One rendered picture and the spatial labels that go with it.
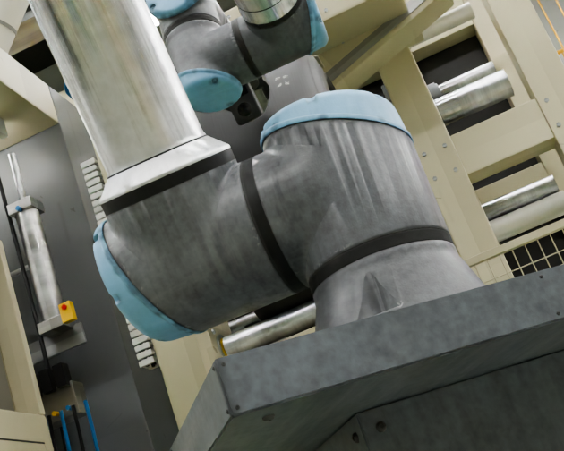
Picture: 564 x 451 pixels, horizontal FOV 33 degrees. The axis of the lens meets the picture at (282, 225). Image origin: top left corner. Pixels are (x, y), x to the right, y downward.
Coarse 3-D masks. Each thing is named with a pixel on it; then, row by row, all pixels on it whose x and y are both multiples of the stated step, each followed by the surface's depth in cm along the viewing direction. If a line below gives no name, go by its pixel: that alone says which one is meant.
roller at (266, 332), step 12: (312, 300) 175; (288, 312) 175; (300, 312) 174; (312, 312) 174; (264, 324) 176; (276, 324) 175; (288, 324) 175; (300, 324) 174; (312, 324) 175; (228, 336) 178; (240, 336) 176; (252, 336) 176; (264, 336) 175; (276, 336) 175; (228, 348) 177; (240, 348) 176; (252, 348) 177
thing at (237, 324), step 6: (252, 312) 228; (240, 318) 228; (246, 318) 227; (252, 318) 227; (258, 318) 227; (228, 324) 228; (234, 324) 228; (240, 324) 228; (246, 324) 227; (234, 330) 228; (276, 342) 224
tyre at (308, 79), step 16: (288, 64) 181; (304, 64) 183; (272, 80) 178; (304, 80) 177; (320, 80) 182; (272, 96) 175; (288, 96) 174; (304, 96) 174; (224, 112) 178; (272, 112) 173; (208, 128) 177; (224, 128) 175; (240, 128) 174; (256, 128) 173; (240, 144) 173; (256, 144) 172; (240, 160) 172; (272, 304) 177; (288, 304) 177; (288, 336) 188
